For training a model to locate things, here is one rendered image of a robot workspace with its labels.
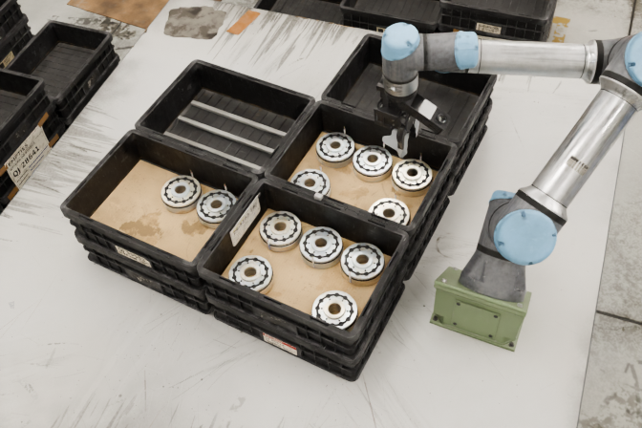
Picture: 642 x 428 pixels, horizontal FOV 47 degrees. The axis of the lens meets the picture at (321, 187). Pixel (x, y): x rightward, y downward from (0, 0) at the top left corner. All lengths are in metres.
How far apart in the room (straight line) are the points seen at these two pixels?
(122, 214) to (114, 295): 0.21
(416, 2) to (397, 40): 1.71
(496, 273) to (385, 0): 1.78
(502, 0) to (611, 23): 0.92
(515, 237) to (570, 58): 0.41
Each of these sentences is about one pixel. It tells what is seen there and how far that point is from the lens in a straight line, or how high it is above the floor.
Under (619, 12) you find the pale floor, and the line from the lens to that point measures 3.92.
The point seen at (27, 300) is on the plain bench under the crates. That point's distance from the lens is 2.05.
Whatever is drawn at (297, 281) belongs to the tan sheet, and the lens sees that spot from 1.74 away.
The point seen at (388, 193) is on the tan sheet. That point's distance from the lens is 1.88.
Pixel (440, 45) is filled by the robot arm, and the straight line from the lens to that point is 1.51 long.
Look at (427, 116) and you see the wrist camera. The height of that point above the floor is 1.15.
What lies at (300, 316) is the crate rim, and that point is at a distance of 1.58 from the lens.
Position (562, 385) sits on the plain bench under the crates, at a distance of 1.81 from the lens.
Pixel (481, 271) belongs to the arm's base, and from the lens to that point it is 1.69.
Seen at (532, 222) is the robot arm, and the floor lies 1.11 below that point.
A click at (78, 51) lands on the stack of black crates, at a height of 0.38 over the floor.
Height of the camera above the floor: 2.30
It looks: 51 degrees down
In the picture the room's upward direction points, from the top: 5 degrees counter-clockwise
